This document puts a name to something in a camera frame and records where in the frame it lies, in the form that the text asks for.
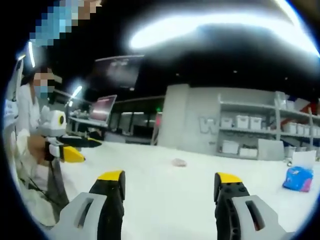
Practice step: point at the grey office desk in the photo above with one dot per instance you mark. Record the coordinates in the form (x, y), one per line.
(85, 122)

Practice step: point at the desk computer monitor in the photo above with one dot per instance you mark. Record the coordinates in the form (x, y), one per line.
(102, 111)

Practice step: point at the rows of white storage boxes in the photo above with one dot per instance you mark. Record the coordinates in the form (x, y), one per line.
(242, 121)

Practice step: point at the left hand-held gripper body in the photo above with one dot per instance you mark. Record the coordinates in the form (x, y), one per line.
(51, 125)

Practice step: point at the white chest device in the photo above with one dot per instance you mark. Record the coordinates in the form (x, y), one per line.
(10, 110)

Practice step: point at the blue printed packet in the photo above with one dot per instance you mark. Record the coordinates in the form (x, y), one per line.
(298, 178)

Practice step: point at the grey board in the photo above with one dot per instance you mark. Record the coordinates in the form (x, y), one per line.
(271, 149)

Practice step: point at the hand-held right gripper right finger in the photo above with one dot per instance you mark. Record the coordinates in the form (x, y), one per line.
(265, 217)

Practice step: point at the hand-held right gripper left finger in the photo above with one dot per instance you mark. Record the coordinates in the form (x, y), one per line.
(72, 220)

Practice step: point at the person's left hand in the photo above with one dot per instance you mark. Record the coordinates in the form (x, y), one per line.
(37, 150)

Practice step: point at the clear resealable bag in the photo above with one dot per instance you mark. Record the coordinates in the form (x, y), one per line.
(179, 162)

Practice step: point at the ceiling-hung dark screen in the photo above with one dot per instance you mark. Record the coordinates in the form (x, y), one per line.
(117, 71)

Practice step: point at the pink sign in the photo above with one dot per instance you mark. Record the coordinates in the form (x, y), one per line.
(159, 120)

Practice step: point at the long ceiling light strip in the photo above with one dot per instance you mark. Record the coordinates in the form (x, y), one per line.
(212, 35)

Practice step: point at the grey metal shelving rack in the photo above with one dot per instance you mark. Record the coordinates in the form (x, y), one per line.
(278, 120)

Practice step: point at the white card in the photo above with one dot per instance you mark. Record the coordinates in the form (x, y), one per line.
(303, 158)

